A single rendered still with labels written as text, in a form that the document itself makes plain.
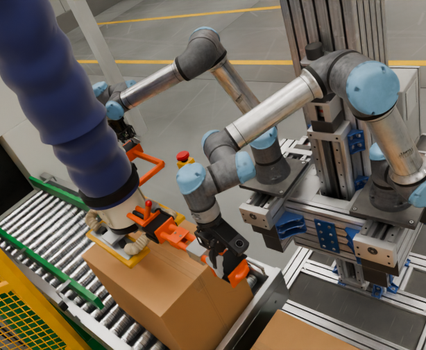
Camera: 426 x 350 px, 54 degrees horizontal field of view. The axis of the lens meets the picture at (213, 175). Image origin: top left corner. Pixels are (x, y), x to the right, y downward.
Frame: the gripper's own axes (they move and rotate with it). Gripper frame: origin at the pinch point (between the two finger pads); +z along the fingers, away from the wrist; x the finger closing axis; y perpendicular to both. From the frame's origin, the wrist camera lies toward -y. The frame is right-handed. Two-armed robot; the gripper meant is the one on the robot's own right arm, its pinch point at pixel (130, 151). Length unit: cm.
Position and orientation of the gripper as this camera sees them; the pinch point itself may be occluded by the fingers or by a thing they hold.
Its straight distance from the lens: 200.3
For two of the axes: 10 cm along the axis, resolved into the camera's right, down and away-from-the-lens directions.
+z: 3.1, 7.6, 5.7
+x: 6.6, -6.1, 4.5
